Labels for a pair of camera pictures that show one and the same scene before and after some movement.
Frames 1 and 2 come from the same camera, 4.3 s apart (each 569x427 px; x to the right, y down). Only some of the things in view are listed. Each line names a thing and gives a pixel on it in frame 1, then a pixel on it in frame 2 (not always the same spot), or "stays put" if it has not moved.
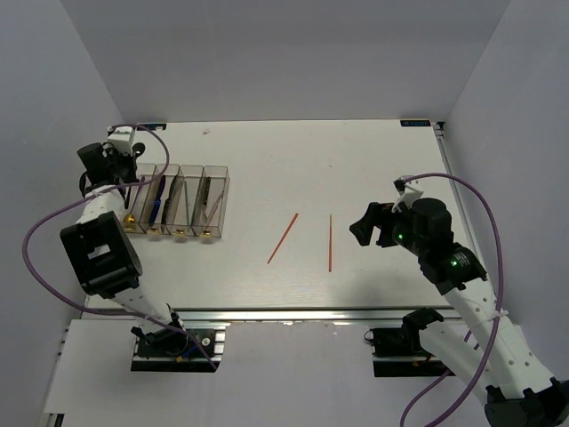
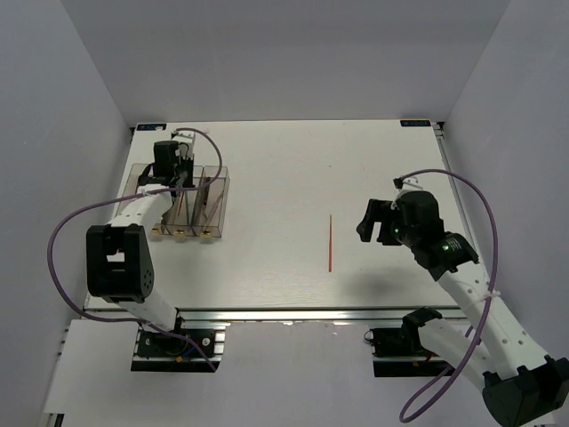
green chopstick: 187,205 stays put
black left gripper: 113,154 to 189,164
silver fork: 207,225 stays put
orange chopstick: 330,241 stays put
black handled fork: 208,181 stays put
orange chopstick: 283,237 to 180,203
